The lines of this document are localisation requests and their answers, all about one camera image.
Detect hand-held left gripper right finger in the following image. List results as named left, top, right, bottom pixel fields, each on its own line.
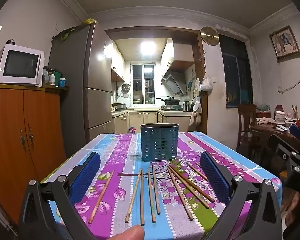
left=200, top=151, right=282, bottom=240

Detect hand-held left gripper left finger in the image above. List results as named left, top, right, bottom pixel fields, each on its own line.
left=18, top=152, right=101, bottom=240

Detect group of wooden chopsticks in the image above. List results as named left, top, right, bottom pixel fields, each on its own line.
left=88, top=162, right=216, bottom=226

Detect blue perforated utensil holder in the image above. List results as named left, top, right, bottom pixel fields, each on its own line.
left=140, top=123, right=179, bottom=162

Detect person's left hand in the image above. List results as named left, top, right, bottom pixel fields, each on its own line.
left=111, top=225, right=145, bottom=240

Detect stack of white bowls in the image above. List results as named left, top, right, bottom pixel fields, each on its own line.
left=275, top=111, right=287, bottom=123

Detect white crumpled cloth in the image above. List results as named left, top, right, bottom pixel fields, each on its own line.
left=256, top=117, right=275, bottom=125

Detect brown wooden chair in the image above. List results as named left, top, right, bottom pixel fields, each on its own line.
left=237, top=104, right=257, bottom=153

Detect floral striped tablecloth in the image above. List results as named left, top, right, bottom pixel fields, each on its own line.
left=40, top=131, right=283, bottom=240

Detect hanging cloth bags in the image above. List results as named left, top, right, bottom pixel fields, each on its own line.
left=189, top=97, right=203, bottom=127

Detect orange wooden cabinet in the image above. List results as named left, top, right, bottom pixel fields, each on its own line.
left=0, top=82, right=68, bottom=227

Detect cream lower kitchen cabinets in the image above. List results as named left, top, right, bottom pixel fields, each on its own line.
left=112, top=110, right=193, bottom=135

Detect cream kitchen cabinets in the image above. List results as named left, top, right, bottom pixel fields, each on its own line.
left=112, top=110, right=193, bottom=135
left=111, top=40, right=175, bottom=83

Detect dark barred window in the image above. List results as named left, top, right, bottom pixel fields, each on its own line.
left=218, top=34, right=254, bottom=109

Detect black wok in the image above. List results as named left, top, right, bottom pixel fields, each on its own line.
left=155, top=96, right=182, bottom=105

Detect framed elephant picture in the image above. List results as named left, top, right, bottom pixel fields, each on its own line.
left=269, top=25, right=300, bottom=61

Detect white hanging plastic bag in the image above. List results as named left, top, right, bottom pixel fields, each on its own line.
left=201, top=73, right=213, bottom=92

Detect grey refrigerator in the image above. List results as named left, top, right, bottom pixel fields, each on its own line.
left=49, top=21, right=113, bottom=152

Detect hanging round strainer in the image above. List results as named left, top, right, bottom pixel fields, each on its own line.
left=121, top=83, right=131, bottom=98

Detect steel range hood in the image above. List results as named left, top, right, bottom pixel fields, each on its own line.
left=161, top=70, right=188, bottom=97

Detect kitchen window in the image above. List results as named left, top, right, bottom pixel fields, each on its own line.
left=131, top=64, right=155, bottom=105

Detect white microwave oven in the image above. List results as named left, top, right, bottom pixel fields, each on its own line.
left=0, top=44, right=45, bottom=87

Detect cream upper kitchen cabinets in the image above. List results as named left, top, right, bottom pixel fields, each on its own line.
left=111, top=40, right=175, bottom=83

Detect kitchen ceiling light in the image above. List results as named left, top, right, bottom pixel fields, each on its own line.
left=140, top=41, right=157, bottom=57

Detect green artificial vine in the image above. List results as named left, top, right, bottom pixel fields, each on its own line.
left=51, top=26, right=77, bottom=41

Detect wall cable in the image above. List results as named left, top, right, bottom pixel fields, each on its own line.
left=277, top=68, right=300, bottom=95

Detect round gold wall clock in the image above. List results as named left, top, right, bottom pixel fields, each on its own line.
left=200, top=26, right=220, bottom=46

